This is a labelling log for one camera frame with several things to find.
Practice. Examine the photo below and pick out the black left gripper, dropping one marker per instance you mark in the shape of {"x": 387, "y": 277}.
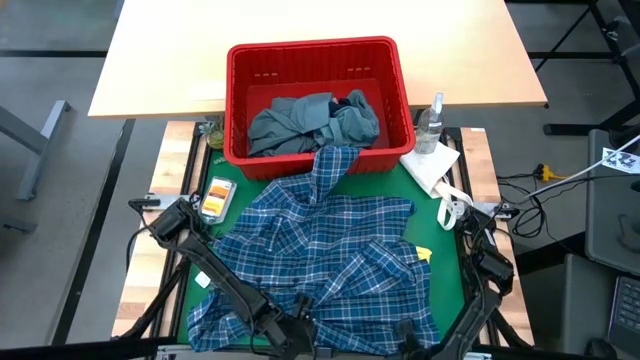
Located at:
{"x": 297, "y": 335}

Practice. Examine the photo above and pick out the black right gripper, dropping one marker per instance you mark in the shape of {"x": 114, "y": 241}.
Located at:
{"x": 420, "y": 350}

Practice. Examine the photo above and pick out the blue plaid shirt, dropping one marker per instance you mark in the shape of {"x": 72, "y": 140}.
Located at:
{"x": 325, "y": 250}

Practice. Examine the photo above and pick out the yellow shirt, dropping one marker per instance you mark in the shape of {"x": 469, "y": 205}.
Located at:
{"x": 424, "y": 254}

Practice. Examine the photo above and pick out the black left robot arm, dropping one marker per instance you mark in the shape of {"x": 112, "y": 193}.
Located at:
{"x": 210, "y": 260}

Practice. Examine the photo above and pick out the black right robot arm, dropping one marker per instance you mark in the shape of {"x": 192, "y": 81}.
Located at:
{"x": 480, "y": 310}

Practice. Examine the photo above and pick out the red plastic laundry bin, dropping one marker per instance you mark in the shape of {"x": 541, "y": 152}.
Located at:
{"x": 240, "y": 65}

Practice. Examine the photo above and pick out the small white square tag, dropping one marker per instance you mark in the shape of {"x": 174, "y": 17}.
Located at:
{"x": 202, "y": 279}

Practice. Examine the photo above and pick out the green table mat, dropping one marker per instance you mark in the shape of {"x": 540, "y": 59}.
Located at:
{"x": 425, "y": 227}

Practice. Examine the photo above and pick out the orange-labelled clear plastic package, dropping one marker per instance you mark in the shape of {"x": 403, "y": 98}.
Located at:
{"x": 217, "y": 200}

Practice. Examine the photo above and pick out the black computer mouse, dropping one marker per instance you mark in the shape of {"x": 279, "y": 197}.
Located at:
{"x": 601, "y": 348}

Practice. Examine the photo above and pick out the white tote bag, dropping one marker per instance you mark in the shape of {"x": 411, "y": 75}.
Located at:
{"x": 427, "y": 165}

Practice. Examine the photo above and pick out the black keyboard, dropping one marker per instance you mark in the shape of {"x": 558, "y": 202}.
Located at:
{"x": 625, "y": 310}

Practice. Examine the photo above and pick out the grey-blue garment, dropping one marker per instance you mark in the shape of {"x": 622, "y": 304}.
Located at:
{"x": 300, "y": 125}

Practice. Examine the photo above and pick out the small potted plant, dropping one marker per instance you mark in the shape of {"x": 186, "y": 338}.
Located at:
{"x": 216, "y": 137}

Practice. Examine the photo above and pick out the yellow power plug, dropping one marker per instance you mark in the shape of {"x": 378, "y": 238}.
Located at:
{"x": 546, "y": 174}

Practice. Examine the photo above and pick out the clear plastic spray bottle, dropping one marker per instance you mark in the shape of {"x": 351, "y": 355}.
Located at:
{"x": 427, "y": 132}

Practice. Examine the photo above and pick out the grey plastic case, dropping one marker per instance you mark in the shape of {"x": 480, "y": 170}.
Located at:
{"x": 610, "y": 210}

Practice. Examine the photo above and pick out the black metal desk base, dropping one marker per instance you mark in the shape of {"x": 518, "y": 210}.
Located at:
{"x": 570, "y": 129}

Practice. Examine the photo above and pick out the black-and-white printed marker tag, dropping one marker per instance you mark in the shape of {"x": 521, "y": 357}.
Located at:
{"x": 621, "y": 161}

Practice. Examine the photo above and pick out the light wooden table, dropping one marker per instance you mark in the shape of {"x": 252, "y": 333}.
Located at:
{"x": 165, "y": 50}

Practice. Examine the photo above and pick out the grey metal table leg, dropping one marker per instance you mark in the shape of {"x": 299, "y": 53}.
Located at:
{"x": 45, "y": 130}

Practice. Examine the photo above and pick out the black aluminium table frame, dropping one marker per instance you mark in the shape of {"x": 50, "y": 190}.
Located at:
{"x": 454, "y": 134}

